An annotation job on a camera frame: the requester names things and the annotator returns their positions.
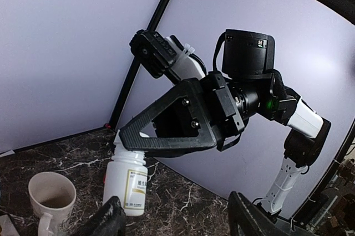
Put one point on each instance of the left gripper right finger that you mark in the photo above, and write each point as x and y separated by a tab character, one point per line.
243	214

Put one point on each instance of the cream ceramic mug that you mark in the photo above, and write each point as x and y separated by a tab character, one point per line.
52	198

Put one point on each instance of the small white pill bottle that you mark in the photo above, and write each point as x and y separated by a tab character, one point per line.
126	177

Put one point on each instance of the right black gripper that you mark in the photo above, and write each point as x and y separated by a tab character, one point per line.
192	116

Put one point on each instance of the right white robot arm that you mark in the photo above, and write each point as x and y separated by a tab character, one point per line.
258	88

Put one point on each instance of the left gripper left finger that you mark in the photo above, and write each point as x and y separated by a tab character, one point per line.
110	219

